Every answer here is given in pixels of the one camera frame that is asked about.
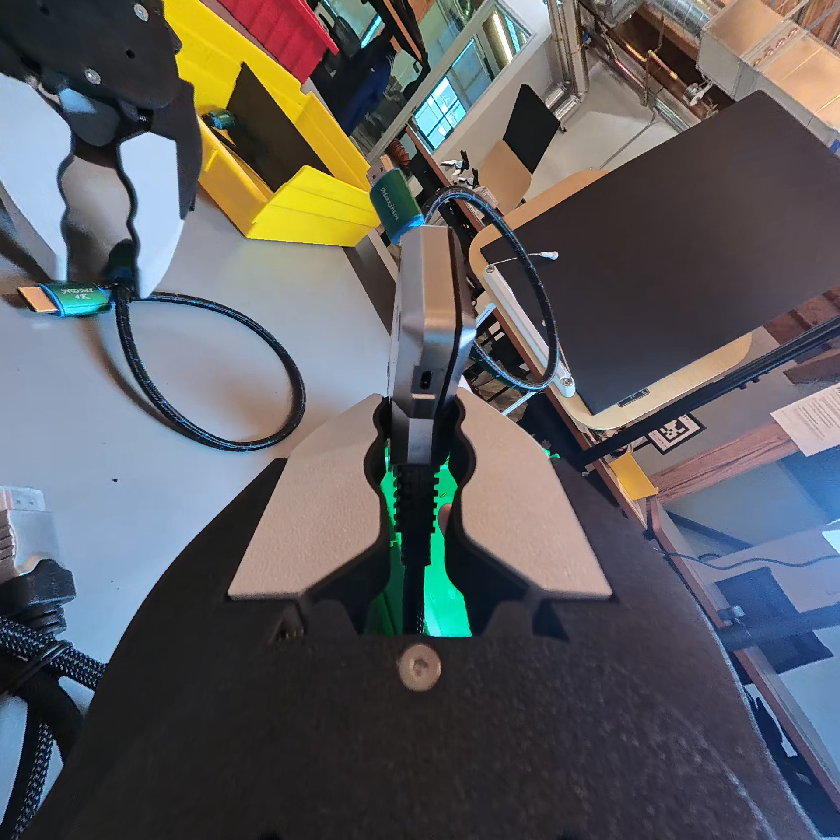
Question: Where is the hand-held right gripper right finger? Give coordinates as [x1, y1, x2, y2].
[445, 389, 614, 621]

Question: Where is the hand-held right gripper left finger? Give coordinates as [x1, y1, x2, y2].
[227, 394, 389, 608]

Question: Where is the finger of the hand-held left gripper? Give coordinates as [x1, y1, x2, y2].
[0, 72, 81, 281]
[117, 130, 189, 298]

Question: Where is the silver ventilation duct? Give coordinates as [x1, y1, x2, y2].
[545, 0, 840, 142]

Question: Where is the printed tag sign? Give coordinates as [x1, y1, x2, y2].
[646, 412, 706, 455]

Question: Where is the white board stand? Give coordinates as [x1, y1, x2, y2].
[484, 249, 578, 400]

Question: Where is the hanging dark blue jacket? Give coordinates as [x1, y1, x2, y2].
[341, 33, 398, 135]

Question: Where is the red plastic bin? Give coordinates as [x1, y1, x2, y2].
[217, 0, 341, 83]

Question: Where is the green plastic bin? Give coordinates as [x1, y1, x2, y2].
[364, 453, 473, 637]

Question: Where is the small yellow paper tray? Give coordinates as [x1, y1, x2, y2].
[609, 451, 659, 500]

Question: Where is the yellow plastic bin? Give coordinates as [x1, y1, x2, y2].
[161, 0, 385, 249]

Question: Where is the cluster of grey tools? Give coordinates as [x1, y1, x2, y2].
[438, 150, 483, 193]

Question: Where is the black bin divider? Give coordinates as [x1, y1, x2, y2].
[226, 62, 312, 193]

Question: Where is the silver hdmi switch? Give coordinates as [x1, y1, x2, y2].
[386, 223, 478, 467]

